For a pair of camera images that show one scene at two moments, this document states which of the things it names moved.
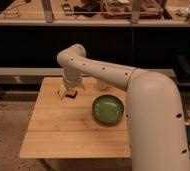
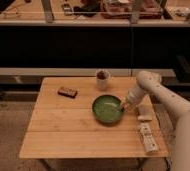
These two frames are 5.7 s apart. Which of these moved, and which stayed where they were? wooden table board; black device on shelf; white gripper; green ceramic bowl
Moved: white gripper
Stayed: black device on shelf; wooden table board; green ceramic bowl
